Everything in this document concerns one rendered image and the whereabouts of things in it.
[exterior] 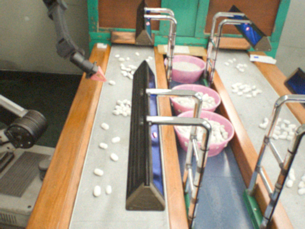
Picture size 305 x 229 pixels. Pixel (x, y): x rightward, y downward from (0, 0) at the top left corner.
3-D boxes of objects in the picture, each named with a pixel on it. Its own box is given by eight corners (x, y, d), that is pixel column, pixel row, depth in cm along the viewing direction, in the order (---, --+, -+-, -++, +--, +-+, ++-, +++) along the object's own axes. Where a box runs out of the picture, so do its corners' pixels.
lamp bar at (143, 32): (134, 45, 145) (135, 29, 142) (136, 11, 198) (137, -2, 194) (152, 46, 146) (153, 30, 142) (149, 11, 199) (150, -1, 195)
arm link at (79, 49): (55, 51, 150) (68, 40, 148) (59, 44, 160) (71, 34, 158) (73, 70, 155) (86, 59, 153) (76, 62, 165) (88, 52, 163)
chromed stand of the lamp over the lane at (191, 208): (134, 240, 100) (139, 121, 76) (135, 193, 117) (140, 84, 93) (193, 241, 101) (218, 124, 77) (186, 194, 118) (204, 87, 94)
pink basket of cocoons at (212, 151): (174, 161, 134) (176, 142, 129) (169, 125, 157) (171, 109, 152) (236, 162, 135) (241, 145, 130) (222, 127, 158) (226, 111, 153)
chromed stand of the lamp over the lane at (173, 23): (137, 94, 182) (141, 15, 159) (137, 79, 199) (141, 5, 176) (170, 95, 183) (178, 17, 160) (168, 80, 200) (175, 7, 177)
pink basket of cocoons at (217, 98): (181, 129, 155) (184, 112, 150) (159, 102, 175) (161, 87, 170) (227, 120, 164) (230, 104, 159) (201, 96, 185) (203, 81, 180)
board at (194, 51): (158, 54, 214) (158, 52, 213) (157, 46, 226) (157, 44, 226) (206, 56, 216) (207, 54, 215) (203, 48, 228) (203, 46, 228)
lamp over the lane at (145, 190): (125, 212, 63) (125, 185, 59) (132, 77, 116) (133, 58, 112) (165, 213, 63) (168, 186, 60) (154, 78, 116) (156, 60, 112)
